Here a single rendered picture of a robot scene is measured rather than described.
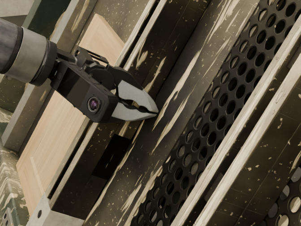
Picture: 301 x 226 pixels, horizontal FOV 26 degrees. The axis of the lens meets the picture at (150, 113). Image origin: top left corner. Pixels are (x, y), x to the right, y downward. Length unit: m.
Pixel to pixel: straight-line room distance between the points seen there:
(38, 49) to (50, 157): 0.47
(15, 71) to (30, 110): 0.64
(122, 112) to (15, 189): 0.50
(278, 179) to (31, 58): 0.40
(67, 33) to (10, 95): 0.37
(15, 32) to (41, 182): 0.51
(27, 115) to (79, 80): 0.66
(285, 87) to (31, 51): 0.39
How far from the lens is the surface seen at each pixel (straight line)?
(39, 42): 0.97
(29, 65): 0.96
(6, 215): 1.41
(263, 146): 0.74
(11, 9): 5.42
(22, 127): 1.61
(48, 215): 1.17
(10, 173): 1.52
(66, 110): 1.40
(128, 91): 1.02
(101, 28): 1.39
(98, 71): 0.99
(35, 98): 1.58
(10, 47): 0.95
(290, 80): 0.73
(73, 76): 0.96
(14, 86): 1.83
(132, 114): 1.04
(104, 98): 0.92
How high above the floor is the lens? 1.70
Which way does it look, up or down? 27 degrees down
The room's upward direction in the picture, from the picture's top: straight up
